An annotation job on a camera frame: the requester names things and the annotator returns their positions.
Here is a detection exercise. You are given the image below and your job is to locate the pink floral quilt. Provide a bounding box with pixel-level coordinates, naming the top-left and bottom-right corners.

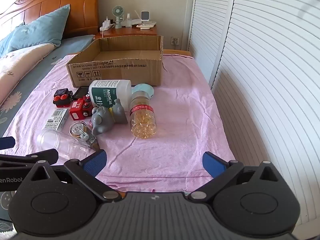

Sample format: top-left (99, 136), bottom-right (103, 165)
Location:
top-left (0, 44), bottom-right (56, 105)

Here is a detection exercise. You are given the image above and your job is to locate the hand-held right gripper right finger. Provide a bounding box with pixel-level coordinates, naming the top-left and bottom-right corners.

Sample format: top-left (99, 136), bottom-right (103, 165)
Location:
top-left (187, 151), bottom-right (287, 204)

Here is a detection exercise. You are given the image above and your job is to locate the white louvered closet door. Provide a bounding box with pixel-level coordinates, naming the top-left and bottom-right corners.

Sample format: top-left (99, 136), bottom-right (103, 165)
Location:
top-left (211, 0), bottom-right (320, 227)
top-left (187, 0), bottom-right (237, 90)

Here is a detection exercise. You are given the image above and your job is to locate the wooden nightstand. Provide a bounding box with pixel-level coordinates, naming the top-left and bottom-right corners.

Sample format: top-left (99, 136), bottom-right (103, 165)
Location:
top-left (94, 26), bottom-right (158, 40)

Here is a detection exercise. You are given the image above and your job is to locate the white power strip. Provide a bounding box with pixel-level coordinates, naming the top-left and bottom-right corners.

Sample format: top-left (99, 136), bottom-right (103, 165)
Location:
top-left (100, 17), bottom-right (116, 31)

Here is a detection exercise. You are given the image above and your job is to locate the teal round case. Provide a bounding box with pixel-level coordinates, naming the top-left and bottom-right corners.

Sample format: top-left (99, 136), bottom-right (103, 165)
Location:
top-left (132, 83), bottom-right (154, 98)

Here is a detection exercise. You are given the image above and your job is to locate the grey toy figure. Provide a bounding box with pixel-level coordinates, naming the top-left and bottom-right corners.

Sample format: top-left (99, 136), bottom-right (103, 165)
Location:
top-left (90, 99), bottom-right (128, 136)

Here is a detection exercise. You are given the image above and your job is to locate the blue pillow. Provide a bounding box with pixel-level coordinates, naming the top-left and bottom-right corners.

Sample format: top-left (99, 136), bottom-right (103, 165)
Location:
top-left (7, 4), bottom-right (71, 52)
top-left (0, 22), bottom-right (24, 56)

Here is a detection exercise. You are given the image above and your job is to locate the green desk fan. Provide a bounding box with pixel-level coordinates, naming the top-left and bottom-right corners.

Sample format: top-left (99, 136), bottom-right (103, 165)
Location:
top-left (112, 6), bottom-right (123, 29)

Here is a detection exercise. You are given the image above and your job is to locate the blue-grey floral bedsheet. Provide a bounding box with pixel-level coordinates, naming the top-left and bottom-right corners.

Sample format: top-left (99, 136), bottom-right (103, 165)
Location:
top-left (0, 34), bottom-right (96, 138)

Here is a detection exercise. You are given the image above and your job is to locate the red toy train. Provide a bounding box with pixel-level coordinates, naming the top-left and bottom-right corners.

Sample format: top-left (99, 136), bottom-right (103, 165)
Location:
top-left (69, 94), bottom-right (93, 120)

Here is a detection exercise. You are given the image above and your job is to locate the wooden bed frame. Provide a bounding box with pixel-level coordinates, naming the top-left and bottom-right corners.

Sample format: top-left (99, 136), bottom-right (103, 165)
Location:
top-left (164, 49), bottom-right (194, 59)

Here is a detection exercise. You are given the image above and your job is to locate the black digital timer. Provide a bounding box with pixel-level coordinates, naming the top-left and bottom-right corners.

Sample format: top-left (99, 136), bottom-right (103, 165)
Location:
top-left (72, 87), bottom-right (90, 99)

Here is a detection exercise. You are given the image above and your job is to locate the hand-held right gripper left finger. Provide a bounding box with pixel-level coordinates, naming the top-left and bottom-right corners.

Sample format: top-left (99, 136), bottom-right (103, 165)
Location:
top-left (24, 149), bottom-right (123, 204)

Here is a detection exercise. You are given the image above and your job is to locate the black toy train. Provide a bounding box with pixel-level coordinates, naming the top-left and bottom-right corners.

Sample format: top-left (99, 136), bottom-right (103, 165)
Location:
top-left (53, 88), bottom-right (73, 108)

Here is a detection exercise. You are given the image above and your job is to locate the brown cardboard box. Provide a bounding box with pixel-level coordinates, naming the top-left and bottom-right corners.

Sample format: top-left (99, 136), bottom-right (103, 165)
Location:
top-left (66, 35), bottom-right (164, 88)

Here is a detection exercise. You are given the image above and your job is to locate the pink towel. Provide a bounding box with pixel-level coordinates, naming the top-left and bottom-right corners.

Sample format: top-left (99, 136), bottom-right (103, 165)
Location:
top-left (0, 47), bottom-right (237, 193)

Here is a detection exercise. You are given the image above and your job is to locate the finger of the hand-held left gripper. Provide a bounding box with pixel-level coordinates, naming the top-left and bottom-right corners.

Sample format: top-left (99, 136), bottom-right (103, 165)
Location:
top-left (0, 149), bottom-right (59, 167)
top-left (0, 137), bottom-right (15, 150)

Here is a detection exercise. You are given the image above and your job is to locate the amber capsule bottle red label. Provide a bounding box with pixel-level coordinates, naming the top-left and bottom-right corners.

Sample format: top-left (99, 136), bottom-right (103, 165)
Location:
top-left (129, 89), bottom-right (157, 139)

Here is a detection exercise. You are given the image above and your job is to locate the white router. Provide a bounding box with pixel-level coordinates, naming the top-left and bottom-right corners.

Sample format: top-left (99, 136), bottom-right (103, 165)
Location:
top-left (122, 10), bottom-right (142, 27)

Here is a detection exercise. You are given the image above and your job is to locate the small white barcode box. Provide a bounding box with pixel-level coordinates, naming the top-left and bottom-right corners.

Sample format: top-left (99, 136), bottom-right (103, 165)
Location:
top-left (45, 108), bottom-right (70, 131)

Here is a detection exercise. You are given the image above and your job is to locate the white plastic bottle green label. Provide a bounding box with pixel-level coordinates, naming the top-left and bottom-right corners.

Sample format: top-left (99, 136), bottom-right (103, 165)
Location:
top-left (89, 79), bottom-right (132, 109)

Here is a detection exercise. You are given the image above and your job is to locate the white camera on stand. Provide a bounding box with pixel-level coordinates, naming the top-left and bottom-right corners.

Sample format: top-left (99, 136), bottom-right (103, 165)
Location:
top-left (136, 11), bottom-right (157, 30)

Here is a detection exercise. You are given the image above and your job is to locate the clear plastic cup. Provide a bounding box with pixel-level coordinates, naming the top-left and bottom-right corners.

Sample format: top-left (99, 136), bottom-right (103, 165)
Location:
top-left (37, 128), bottom-right (90, 160)

